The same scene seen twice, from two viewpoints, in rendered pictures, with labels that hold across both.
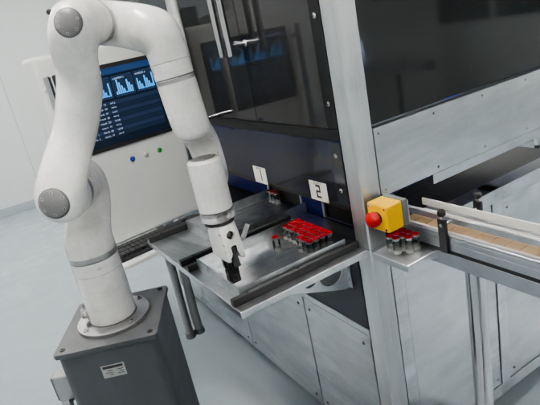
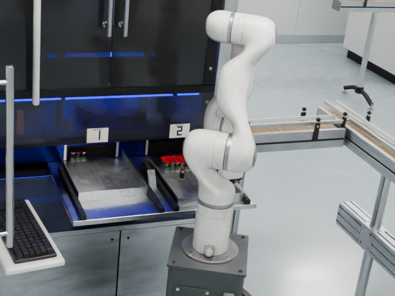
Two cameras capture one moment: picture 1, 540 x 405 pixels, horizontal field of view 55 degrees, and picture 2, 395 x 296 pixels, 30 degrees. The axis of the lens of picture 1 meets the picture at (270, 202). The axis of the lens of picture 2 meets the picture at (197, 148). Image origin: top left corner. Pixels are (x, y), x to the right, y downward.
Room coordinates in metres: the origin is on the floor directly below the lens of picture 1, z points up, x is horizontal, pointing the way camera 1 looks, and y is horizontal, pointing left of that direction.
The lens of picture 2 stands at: (1.14, 2.60, 2.16)
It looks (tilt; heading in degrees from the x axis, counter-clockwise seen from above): 24 degrees down; 274
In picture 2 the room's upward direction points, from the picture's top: 6 degrees clockwise
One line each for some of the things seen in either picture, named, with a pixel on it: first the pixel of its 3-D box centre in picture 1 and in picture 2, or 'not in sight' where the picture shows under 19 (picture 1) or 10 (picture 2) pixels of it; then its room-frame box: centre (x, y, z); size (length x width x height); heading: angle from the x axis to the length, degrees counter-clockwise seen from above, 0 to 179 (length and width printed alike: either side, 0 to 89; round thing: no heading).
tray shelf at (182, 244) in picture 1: (254, 243); (149, 184); (1.50, 0.07, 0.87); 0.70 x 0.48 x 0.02; 28
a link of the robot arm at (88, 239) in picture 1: (83, 207); (209, 165); (1.26, 0.46, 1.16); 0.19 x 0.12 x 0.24; 176
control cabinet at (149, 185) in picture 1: (117, 137); not in sight; (2.09, 0.55, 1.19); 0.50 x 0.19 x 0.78; 124
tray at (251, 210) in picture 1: (245, 216); (101, 173); (1.69, 0.09, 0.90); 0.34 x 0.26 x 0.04; 118
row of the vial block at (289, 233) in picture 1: (300, 238); (184, 165); (1.38, -0.07, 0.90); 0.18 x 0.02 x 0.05; 28
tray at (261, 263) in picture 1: (269, 254); (194, 180); (1.33, 0.03, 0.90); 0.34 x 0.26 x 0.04; 118
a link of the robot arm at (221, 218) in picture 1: (218, 214); not in sight; (1.20, 0.13, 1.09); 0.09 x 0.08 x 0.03; 28
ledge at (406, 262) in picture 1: (408, 251); not in sight; (1.23, -0.33, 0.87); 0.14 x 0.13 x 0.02; 118
